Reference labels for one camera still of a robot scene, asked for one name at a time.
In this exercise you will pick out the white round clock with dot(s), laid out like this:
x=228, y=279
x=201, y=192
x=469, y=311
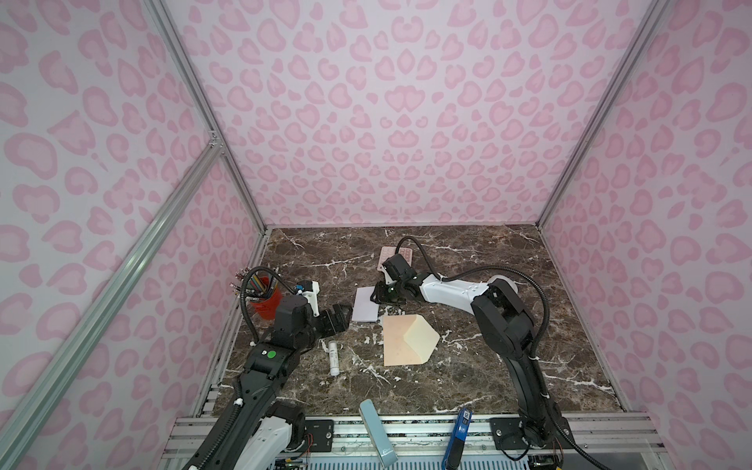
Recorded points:
x=513, y=285

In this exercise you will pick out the red pencil cup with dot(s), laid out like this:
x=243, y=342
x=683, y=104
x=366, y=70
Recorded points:
x=265, y=306

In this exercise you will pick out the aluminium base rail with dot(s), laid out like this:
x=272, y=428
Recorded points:
x=620, y=440

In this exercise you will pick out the pink calculator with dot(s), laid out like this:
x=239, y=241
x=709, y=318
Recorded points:
x=389, y=251

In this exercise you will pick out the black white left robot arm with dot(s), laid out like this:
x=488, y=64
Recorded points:
x=256, y=428

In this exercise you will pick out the white glue stick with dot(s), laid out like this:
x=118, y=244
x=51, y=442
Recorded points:
x=334, y=364

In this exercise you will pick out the white letter paper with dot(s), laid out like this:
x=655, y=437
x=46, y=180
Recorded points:
x=365, y=311

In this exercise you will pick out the blue utility knife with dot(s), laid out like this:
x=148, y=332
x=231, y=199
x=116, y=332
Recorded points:
x=456, y=443

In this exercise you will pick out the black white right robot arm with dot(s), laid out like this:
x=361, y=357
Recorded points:
x=506, y=324

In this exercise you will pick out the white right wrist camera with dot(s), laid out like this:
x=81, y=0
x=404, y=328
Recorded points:
x=398, y=270

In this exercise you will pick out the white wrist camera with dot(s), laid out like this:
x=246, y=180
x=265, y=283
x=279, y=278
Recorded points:
x=310, y=290
x=398, y=270

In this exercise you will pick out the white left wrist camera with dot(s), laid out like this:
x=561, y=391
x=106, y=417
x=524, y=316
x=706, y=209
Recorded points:
x=310, y=290

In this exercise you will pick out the beige envelope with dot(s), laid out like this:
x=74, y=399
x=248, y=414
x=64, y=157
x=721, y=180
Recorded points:
x=407, y=340

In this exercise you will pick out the coloured pencils bundle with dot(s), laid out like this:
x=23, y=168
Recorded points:
x=260, y=287

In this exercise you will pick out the light blue stapler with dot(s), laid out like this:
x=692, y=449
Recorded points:
x=377, y=434

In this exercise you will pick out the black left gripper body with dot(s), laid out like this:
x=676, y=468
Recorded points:
x=324, y=325

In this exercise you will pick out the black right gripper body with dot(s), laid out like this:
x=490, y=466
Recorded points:
x=387, y=294

